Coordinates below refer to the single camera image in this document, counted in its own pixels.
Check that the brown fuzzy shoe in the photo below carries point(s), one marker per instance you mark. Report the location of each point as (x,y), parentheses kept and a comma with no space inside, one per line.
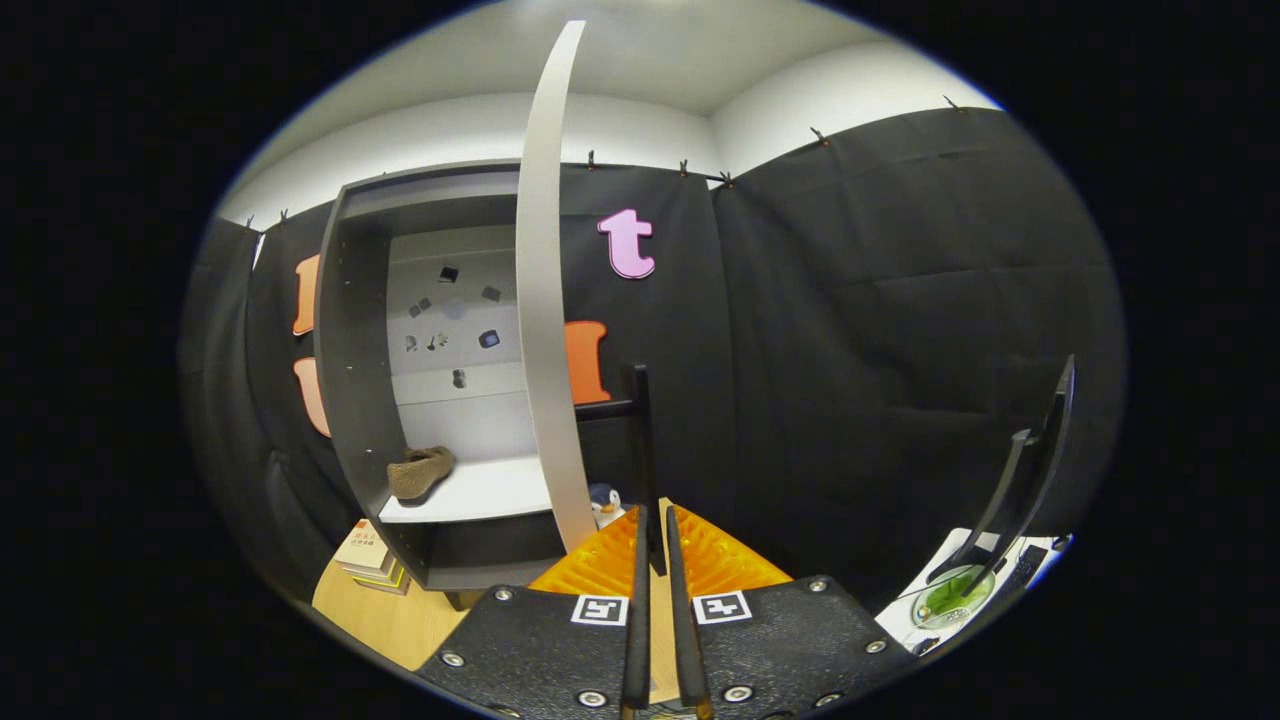
(420,472)

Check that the black keyboard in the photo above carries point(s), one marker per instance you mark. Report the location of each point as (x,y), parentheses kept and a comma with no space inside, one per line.
(1022,568)

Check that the penguin plush toy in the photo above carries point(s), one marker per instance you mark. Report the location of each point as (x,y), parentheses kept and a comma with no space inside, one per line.
(603,500)

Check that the beige shoe cabinet door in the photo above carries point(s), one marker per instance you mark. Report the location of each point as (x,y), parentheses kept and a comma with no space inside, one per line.
(545,300)

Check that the black computer monitor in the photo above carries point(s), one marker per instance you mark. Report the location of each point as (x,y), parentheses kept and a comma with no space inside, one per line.
(1040,450)

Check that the dark grey shoe cabinet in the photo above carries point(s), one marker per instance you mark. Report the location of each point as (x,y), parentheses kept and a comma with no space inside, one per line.
(350,350)

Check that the yellow-edged book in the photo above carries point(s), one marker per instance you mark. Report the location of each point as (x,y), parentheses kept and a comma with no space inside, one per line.
(385,582)

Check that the glass bowl green contents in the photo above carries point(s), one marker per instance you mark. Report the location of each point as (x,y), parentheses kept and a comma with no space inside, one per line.
(950,598)

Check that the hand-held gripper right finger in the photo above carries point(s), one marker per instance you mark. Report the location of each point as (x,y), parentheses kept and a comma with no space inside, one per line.
(685,640)

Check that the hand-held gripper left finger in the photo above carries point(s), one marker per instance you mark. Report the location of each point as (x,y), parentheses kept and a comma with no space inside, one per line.
(637,640)

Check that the beige cover book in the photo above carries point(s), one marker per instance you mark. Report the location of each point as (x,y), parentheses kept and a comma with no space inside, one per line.
(362,548)

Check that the black backdrop cloth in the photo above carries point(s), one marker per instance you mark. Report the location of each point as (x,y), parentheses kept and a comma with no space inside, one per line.
(850,350)

